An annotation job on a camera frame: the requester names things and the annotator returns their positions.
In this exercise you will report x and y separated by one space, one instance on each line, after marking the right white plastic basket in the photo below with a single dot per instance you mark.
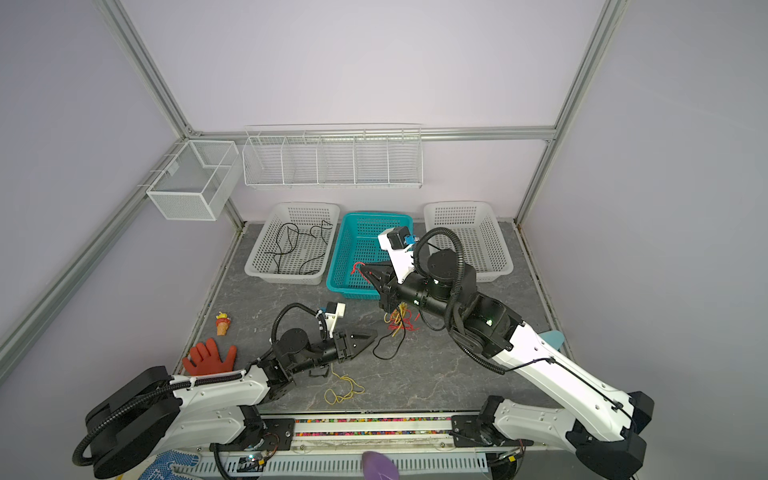
477 227

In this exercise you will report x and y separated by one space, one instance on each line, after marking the red rubber glove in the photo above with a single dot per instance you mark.
204 358

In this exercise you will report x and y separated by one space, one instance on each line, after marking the light blue plastic scraper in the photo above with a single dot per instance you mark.
553 338

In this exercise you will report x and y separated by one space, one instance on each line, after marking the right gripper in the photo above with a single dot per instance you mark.
393 292

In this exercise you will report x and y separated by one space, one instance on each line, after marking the white plastic basket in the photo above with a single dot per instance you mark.
477 227
294 245

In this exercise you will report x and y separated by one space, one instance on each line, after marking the white mesh wall box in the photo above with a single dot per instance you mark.
198 181

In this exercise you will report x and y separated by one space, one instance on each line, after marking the left white plastic basket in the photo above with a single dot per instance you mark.
294 245

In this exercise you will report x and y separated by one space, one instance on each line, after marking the blue white work glove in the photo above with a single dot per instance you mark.
168 466

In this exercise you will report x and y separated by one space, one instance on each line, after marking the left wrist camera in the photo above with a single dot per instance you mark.
328 317

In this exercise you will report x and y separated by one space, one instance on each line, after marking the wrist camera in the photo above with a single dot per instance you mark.
328 317
398 242

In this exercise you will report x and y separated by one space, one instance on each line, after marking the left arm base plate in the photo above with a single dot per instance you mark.
271 434

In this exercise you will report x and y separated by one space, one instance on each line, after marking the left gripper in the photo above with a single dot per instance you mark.
343 341

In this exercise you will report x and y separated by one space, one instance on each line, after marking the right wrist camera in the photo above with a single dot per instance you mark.
398 242

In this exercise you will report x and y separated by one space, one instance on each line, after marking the ice cream cone toy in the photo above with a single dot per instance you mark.
222 323

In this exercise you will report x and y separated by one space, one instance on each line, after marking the white wire wall shelf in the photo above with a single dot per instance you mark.
345 155

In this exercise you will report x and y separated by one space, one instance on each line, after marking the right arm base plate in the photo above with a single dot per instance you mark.
470 431

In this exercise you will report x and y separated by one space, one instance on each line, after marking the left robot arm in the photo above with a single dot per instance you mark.
157 412

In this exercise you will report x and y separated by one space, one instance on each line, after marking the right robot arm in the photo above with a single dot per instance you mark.
598 423

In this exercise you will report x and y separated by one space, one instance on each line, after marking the teal plastic basket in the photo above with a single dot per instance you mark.
357 242

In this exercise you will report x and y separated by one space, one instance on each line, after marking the purple object at front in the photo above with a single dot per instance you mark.
377 466

